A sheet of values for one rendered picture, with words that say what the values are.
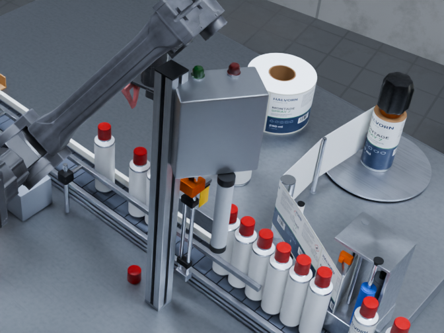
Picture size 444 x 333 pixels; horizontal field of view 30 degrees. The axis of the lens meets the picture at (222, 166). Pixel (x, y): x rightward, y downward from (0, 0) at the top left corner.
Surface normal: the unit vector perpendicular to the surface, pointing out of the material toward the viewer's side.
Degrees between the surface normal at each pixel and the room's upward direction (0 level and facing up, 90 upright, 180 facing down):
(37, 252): 0
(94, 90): 70
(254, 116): 90
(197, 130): 90
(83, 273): 0
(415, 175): 0
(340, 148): 90
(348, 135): 90
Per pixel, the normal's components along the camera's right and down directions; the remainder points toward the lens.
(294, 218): -0.91, 0.22
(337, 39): 0.09, -0.74
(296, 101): 0.37, 0.64
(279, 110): -0.11, 0.65
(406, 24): -0.49, 0.55
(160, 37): -0.19, 0.33
